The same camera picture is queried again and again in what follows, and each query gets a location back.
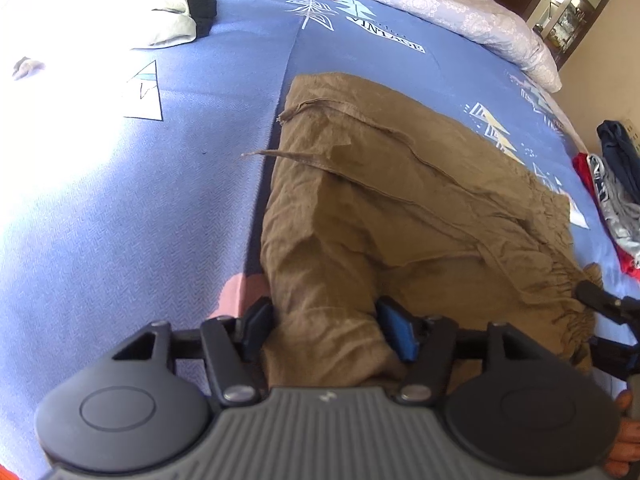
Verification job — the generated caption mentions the blue patterned bed sheet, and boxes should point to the blue patterned bed sheet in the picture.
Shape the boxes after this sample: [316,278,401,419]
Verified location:
[1,0,639,479]

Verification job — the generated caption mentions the light green folded garment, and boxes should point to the light green folded garment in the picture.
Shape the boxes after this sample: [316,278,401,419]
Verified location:
[101,0,196,49]

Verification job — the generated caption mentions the black folded garment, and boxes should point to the black folded garment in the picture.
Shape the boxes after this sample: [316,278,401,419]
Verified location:
[188,0,217,39]

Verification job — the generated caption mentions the pile of mixed clothes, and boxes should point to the pile of mixed clothes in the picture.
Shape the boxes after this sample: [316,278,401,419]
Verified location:
[572,120,639,281]

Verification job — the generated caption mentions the brown linen pants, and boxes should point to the brown linen pants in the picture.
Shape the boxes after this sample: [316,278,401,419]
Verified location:
[260,73,601,388]

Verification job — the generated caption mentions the person's right hand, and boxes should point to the person's right hand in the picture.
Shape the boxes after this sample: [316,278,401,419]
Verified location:
[604,415,640,479]

